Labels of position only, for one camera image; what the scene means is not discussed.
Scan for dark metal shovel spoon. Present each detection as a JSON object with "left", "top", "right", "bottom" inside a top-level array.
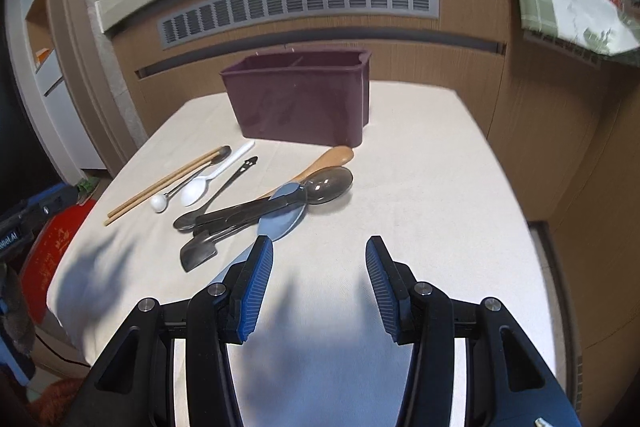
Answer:
[{"left": 180, "top": 221, "right": 254, "bottom": 272}]

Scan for blue plastic spoon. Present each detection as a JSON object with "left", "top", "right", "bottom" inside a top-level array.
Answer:
[{"left": 210, "top": 202, "right": 307, "bottom": 284}]

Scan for white plastic spoon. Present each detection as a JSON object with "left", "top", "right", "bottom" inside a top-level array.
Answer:
[{"left": 180, "top": 140, "right": 255, "bottom": 207}]

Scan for smoky translucent plastic spoon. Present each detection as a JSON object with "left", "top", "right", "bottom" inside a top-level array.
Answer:
[{"left": 193, "top": 167, "right": 354, "bottom": 235}]

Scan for wooden spoon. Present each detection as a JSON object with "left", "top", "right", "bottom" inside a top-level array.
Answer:
[{"left": 281, "top": 145, "right": 355, "bottom": 205}]

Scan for maroon plastic utensil caddy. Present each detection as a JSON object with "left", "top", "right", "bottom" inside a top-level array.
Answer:
[{"left": 220, "top": 48, "right": 371, "bottom": 148}]

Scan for red mat on floor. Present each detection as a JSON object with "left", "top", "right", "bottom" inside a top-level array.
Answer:
[{"left": 20, "top": 198, "right": 96, "bottom": 324}]

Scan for grey ventilation grille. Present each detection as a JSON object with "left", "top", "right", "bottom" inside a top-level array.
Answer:
[{"left": 157, "top": 0, "right": 440, "bottom": 50}]

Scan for green checked cloth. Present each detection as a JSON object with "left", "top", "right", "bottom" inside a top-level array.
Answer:
[{"left": 518, "top": 0, "right": 639, "bottom": 58}]

